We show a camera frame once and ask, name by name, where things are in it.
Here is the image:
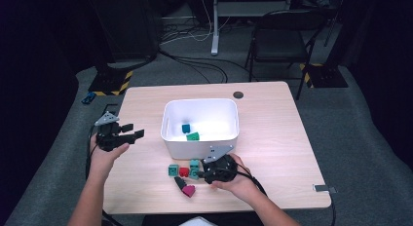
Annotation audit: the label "striped black stand base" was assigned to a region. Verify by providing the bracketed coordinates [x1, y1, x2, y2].
[299, 62, 349, 90]
[87, 61, 134, 97]

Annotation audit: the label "white paper sheet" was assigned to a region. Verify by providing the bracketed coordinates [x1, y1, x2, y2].
[177, 215, 218, 226]

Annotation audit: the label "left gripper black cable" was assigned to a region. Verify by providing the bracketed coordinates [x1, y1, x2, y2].
[85, 125, 125, 226]

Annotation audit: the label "black equipment case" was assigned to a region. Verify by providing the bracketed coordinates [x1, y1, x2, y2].
[89, 0, 161, 65]

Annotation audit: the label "black floor cables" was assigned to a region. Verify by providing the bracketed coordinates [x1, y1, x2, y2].
[158, 50, 251, 85]

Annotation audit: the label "white floor cables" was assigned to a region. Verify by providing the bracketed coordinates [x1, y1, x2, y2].
[160, 0, 232, 46]

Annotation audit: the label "person's dark clothing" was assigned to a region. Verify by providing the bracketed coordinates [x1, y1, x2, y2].
[141, 213, 264, 226]

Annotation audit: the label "person's left hand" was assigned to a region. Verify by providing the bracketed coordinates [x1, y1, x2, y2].
[89, 133, 131, 181]

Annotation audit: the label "white plastic bin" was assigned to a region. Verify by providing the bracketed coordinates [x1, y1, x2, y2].
[160, 97, 241, 161]

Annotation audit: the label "metal table bracket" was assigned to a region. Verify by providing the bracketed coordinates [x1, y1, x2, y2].
[312, 184, 338, 194]

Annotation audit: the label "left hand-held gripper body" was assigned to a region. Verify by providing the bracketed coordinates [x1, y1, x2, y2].
[94, 111, 132, 152]

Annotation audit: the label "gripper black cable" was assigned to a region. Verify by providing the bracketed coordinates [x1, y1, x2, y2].
[235, 162, 337, 226]
[85, 125, 125, 226]

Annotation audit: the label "dark curtain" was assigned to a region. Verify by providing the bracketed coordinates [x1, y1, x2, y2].
[0, 0, 81, 220]
[337, 0, 413, 166]

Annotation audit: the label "person's right hand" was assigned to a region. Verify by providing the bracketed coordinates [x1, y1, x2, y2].
[209, 153, 262, 202]

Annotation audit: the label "magenta toy block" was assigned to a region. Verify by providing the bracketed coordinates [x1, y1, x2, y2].
[181, 184, 197, 199]

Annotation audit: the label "grey desk with white leg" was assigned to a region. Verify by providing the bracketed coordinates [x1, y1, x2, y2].
[210, 0, 293, 57]

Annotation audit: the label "black folding chair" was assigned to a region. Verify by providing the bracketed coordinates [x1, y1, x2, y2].
[244, 10, 329, 101]

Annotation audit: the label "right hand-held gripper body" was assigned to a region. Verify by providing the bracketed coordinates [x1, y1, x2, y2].
[203, 144, 238, 185]

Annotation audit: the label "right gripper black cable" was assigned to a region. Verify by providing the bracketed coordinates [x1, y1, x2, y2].
[235, 162, 337, 226]

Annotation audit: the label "small blue floor object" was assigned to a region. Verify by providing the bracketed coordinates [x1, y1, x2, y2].
[81, 91, 97, 105]

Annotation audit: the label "black toy block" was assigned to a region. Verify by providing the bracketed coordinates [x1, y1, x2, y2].
[173, 176, 188, 190]

